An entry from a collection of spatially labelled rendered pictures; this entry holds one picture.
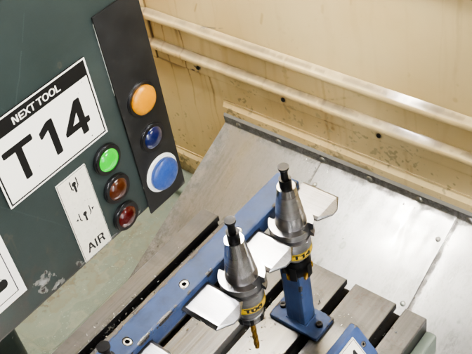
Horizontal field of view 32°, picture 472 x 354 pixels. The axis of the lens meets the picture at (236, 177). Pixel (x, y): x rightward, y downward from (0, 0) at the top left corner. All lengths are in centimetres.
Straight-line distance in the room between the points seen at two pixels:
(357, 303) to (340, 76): 43
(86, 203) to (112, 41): 13
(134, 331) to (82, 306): 92
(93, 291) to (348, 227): 65
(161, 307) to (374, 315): 48
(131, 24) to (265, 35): 104
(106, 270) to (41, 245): 138
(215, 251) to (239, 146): 77
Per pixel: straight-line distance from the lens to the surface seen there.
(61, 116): 60
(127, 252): 204
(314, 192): 118
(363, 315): 143
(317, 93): 165
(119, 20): 62
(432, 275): 161
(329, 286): 147
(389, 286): 162
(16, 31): 56
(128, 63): 63
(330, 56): 157
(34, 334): 196
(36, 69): 58
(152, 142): 68
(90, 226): 67
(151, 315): 106
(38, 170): 61
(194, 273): 109
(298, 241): 112
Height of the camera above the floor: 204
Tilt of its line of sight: 43 degrees down
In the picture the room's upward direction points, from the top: 11 degrees counter-clockwise
